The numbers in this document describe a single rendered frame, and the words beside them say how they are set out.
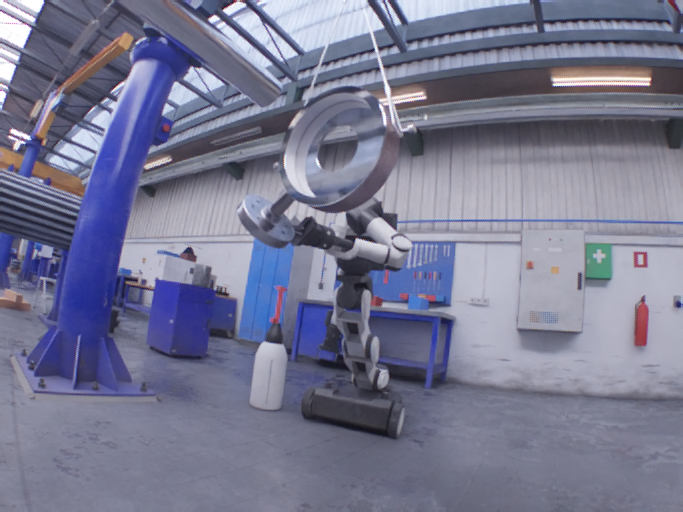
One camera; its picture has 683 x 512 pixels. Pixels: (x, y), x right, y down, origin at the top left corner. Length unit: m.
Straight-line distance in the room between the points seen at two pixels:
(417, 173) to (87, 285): 4.61
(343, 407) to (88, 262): 1.63
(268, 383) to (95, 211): 1.43
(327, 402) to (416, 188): 3.89
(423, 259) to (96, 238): 4.00
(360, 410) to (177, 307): 2.15
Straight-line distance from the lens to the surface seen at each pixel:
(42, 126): 7.69
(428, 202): 5.22
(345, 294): 1.75
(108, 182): 2.17
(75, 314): 2.12
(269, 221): 1.09
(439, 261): 4.85
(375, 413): 2.03
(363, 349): 1.96
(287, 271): 5.41
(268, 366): 2.23
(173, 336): 3.59
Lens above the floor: 0.62
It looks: 10 degrees up
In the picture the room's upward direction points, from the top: 8 degrees clockwise
